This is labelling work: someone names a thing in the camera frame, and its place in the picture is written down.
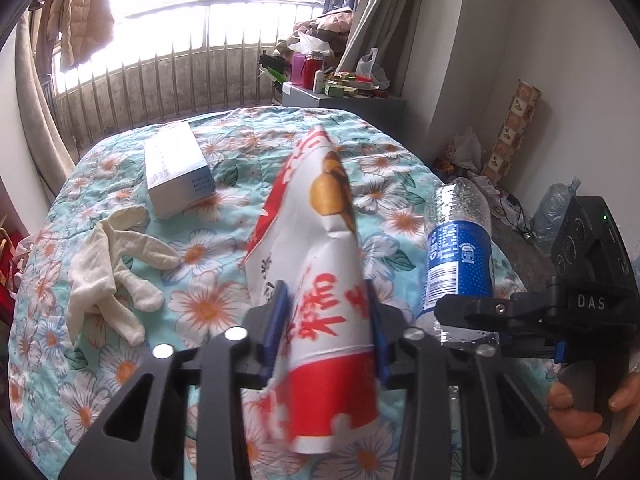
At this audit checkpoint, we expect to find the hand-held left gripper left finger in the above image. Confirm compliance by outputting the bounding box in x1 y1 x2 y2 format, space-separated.
59 280 293 480

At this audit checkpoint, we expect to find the black cable with charger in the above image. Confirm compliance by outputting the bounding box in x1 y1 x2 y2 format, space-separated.
500 192 538 241

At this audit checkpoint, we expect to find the person's right hand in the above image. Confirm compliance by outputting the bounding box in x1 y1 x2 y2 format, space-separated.
547 367 640 468

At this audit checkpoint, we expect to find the pile of clothes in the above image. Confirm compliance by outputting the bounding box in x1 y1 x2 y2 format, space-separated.
274 7 356 61

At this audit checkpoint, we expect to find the translucent white plastic bag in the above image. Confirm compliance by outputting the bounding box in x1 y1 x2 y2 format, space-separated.
355 47 391 90

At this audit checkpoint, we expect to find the grey curtain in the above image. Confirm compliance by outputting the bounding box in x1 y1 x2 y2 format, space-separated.
332 0 426 76

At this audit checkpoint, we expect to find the patterned cardboard board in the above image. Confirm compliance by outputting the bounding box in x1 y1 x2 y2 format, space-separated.
482 79 543 186

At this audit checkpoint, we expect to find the large clear water jug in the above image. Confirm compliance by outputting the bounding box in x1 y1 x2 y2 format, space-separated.
532 177 581 246

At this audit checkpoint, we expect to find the white plastic bag red print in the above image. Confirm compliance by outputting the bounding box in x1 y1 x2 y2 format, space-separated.
447 127 483 171

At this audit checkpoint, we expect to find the white cotton glove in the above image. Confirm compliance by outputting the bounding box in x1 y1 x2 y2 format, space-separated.
65 230 165 346
95 205 182 271

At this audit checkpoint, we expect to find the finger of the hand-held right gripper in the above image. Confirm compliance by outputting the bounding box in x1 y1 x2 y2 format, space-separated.
440 330 568 363
434 292 566 333

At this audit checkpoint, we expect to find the floral teal blanket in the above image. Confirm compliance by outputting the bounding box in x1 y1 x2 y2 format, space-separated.
7 105 566 480

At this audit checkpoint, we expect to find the metal balcony railing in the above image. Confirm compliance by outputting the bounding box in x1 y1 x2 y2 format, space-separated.
50 0 326 161

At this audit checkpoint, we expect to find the blue and white carton box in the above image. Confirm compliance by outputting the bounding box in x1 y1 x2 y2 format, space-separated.
144 122 217 221

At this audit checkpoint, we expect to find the beige curtain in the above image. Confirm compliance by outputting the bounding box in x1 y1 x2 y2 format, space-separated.
15 10 76 196

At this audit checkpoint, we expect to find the red and white snack bag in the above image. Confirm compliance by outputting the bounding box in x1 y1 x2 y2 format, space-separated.
242 127 381 456

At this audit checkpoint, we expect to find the beige puffer jacket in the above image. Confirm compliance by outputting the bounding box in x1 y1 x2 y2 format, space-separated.
42 0 116 73

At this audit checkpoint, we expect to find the clear bottle with blue label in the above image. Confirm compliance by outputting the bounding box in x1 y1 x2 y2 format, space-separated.
415 177 496 346

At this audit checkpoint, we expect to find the crumpled white plastic bag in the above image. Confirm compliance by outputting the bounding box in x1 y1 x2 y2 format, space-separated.
290 30 333 56

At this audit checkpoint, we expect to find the grey cabinet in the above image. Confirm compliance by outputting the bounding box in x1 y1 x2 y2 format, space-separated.
281 84 407 116

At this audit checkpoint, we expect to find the red thermos bottle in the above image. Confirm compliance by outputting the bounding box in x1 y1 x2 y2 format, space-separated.
304 51 323 88

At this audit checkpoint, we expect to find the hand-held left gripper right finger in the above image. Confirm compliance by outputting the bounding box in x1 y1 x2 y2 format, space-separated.
362 280 586 480

